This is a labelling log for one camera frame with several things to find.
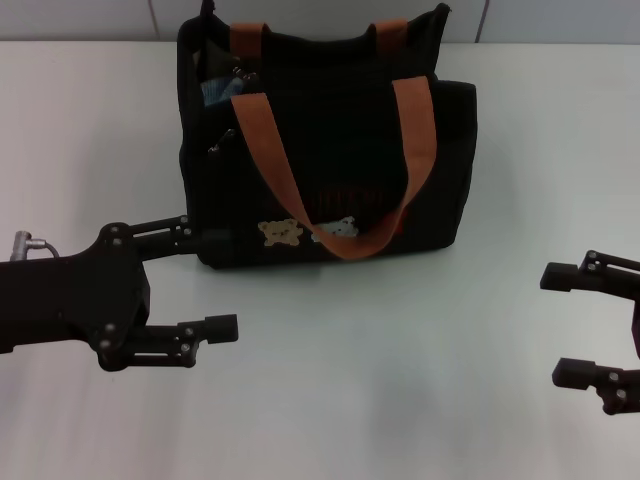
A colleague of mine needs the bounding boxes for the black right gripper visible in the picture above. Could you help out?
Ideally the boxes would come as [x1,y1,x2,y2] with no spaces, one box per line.
[539,249,640,417]

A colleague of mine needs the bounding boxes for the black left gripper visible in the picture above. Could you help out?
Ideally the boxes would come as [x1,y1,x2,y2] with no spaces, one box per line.
[0,214,240,374]

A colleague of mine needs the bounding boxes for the black food bag orange handles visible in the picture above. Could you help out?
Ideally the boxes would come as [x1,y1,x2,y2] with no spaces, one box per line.
[177,0,479,274]

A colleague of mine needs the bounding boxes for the blue packet inside bag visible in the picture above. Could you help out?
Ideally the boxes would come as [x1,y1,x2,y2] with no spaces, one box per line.
[201,74,244,107]

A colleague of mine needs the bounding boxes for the silver left gripper cable connector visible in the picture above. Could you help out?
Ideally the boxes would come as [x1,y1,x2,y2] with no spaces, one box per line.
[9,230,59,262]

